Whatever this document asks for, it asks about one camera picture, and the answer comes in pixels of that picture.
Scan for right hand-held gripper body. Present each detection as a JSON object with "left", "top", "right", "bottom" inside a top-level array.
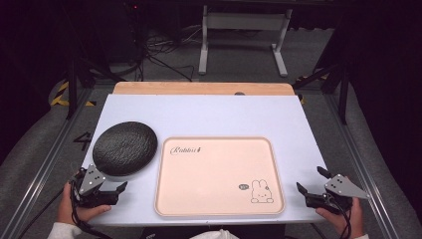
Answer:
[{"left": 305, "top": 173, "right": 370, "bottom": 214}]

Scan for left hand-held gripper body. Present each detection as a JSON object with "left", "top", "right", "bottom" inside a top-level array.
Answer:
[{"left": 71, "top": 164, "right": 119, "bottom": 209}]

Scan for person's left hand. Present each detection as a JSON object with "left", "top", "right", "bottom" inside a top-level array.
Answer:
[{"left": 56, "top": 181, "right": 112, "bottom": 228}]

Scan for person's right hand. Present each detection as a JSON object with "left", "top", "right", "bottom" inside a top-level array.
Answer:
[{"left": 315, "top": 197, "right": 365, "bottom": 239}]

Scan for black round textured plate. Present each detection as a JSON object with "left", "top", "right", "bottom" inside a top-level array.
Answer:
[{"left": 92, "top": 120, "right": 159, "bottom": 177}]

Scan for black tripod stand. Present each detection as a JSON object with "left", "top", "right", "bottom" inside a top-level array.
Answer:
[
  {"left": 63, "top": 56, "right": 128, "bottom": 121},
  {"left": 291, "top": 61, "right": 353, "bottom": 126}
]

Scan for pink tray with rabbit print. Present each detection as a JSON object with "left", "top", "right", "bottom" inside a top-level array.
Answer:
[{"left": 153, "top": 135, "right": 287, "bottom": 218}]

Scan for person's dark clothing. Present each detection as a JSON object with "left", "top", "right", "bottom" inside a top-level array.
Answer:
[{"left": 140, "top": 224, "right": 287, "bottom": 239}]

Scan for white table cover board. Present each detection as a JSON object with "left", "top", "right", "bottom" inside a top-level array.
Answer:
[{"left": 80, "top": 94, "right": 328, "bottom": 228}]

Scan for wooden table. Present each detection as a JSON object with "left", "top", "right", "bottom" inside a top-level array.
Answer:
[{"left": 111, "top": 81, "right": 297, "bottom": 97}]

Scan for dark device with red light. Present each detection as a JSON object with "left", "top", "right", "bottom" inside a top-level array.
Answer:
[{"left": 122, "top": 0, "right": 150, "bottom": 64}]

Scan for white metal stand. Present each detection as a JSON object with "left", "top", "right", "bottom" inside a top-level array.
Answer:
[{"left": 197, "top": 4, "right": 294, "bottom": 79}]

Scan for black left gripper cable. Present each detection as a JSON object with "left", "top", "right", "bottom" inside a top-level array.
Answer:
[{"left": 69, "top": 180, "right": 114, "bottom": 239}]

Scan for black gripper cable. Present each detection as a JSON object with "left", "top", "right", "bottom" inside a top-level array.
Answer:
[
  {"left": 326, "top": 193, "right": 353, "bottom": 239},
  {"left": 69, "top": 180, "right": 114, "bottom": 239}
]

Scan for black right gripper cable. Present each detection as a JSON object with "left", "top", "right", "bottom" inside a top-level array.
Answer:
[{"left": 326, "top": 193, "right": 353, "bottom": 239}]

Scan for aluminium floor rail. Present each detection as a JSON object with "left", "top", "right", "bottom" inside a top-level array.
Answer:
[
  {"left": 321, "top": 93, "right": 413, "bottom": 239},
  {"left": 0, "top": 87, "right": 99, "bottom": 239}
]

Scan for black floor cables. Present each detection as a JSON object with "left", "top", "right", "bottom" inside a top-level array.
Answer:
[{"left": 140, "top": 28, "right": 204, "bottom": 83}]

